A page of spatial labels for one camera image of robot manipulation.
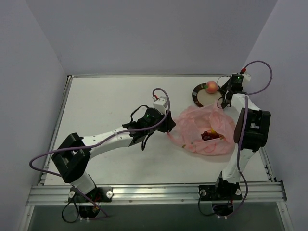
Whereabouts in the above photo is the fake peach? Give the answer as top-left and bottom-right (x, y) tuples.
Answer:
(205, 81), (218, 94)

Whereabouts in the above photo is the pink plastic bag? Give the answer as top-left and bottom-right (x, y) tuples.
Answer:
(167, 103), (235, 156)

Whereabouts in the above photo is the fake red grape bunch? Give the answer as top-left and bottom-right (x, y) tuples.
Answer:
(201, 131), (211, 141)

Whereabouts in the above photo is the fake yellow mango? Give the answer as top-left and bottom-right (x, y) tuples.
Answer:
(209, 130), (224, 140)

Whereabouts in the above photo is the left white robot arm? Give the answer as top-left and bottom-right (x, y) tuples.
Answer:
(51, 107), (176, 202)

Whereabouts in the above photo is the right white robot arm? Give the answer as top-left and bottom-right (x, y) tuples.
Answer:
(214, 74), (271, 200)

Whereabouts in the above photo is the black rimmed plate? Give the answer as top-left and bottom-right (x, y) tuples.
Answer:
(192, 83), (221, 107)

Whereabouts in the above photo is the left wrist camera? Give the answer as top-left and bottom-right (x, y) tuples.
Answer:
(153, 97), (169, 115)

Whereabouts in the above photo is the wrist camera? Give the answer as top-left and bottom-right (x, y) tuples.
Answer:
(153, 97), (169, 115)
(240, 68), (251, 82)

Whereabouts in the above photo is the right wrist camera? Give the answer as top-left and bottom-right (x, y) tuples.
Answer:
(240, 68), (251, 82)

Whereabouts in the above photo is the aluminium front rail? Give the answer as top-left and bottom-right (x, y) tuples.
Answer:
(26, 182), (287, 206)

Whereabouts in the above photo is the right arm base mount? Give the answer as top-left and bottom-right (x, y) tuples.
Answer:
(198, 184), (243, 219)

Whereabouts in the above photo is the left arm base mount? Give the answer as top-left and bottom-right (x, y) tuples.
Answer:
(61, 186), (114, 223)

